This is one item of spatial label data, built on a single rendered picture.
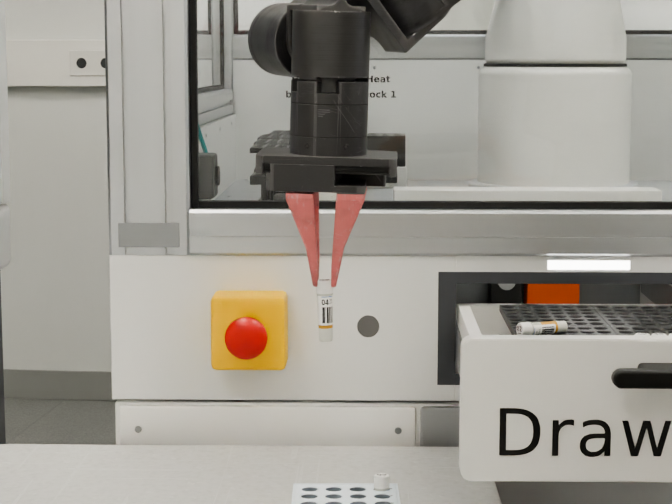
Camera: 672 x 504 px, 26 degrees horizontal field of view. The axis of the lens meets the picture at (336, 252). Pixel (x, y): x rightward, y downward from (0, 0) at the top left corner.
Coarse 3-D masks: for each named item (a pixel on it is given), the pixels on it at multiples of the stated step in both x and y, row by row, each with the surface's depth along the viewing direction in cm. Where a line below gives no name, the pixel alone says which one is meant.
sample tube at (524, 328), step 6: (522, 324) 125; (528, 324) 125; (534, 324) 125; (540, 324) 125; (546, 324) 126; (552, 324) 126; (558, 324) 126; (564, 324) 126; (516, 330) 125; (522, 330) 124; (528, 330) 125; (534, 330) 125; (540, 330) 125; (546, 330) 125; (552, 330) 126; (558, 330) 126; (564, 330) 126
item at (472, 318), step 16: (464, 304) 145; (480, 304) 145; (496, 304) 145; (512, 304) 145; (528, 304) 145; (544, 304) 145; (560, 304) 145; (576, 304) 145; (592, 304) 145; (608, 304) 145; (624, 304) 145; (640, 304) 145; (656, 304) 145; (464, 320) 136; (480, 320) 145; (496, 320) 144; (464, 336) 135
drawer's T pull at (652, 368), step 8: (624, 368) 106; (632, 368) 106; (640, 368) 106; (648, 368) 106; (656, 368) 106; (664, 368) 106; (616, 376) 105; (624, 376) 105; (632, 376) 105; (640, 376) 105; (648, 376) 105; (656, 376) 105; (664, 376) 105; (616, 384) 106; (624, 384) 106; (632, 384) 106; (640, 384) 105; (648, 384) 105; (656, 384) 105; (664, 384) 105
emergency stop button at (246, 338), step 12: (240, 324) 136; (252, 324) 136; (228, 336) 136; (240, 336) 136; (252, 336) 136; (264, 336) 137; (228, 348) 137; (240, 348) 136; (252, 348) 136; (264, 348) 137
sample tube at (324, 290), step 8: (320, 280) 108; (328, 280) 108; (320, 288) 108; (328, 288) 108; (320, 296) 108; (328, 296) 108; (320, 304) 108; (328, 304) 108; (320, 312) 108; (328, 312) 108; (320, 320) 108; (328, 320) 108; (320, 328) 109; (328, 328) 109; (320, 336) 109; (328, 336) 109
